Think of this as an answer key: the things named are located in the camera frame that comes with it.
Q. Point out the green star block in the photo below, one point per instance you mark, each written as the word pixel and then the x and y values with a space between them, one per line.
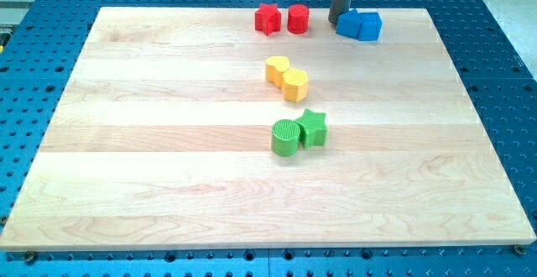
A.
pixel 313 128

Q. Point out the red cylinder block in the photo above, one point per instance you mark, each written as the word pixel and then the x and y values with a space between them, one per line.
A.
pixel 298 19

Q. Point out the yellow heart block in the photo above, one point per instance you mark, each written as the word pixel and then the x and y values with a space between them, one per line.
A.
pixel 275 67

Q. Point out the yellow hexagon block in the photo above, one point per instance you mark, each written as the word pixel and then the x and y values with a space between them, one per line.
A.
pixel 294 85

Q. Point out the wooden board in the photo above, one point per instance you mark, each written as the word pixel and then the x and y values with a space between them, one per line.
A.
pixel 162 140

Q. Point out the red star block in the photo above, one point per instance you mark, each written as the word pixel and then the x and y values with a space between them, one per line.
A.
pixel 267 19

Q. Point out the green cylinder block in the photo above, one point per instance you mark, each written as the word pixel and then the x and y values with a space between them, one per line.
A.
pixel 285 137

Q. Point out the blue cube block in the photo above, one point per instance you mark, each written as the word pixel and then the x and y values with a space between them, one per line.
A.
pixel 349 24

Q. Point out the board corner clamp screw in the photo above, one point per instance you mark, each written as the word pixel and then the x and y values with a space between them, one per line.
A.
pixel 29 257
pixel 519 249

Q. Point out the blue pentagon block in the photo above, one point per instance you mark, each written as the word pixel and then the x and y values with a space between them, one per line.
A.
pixel 371 25

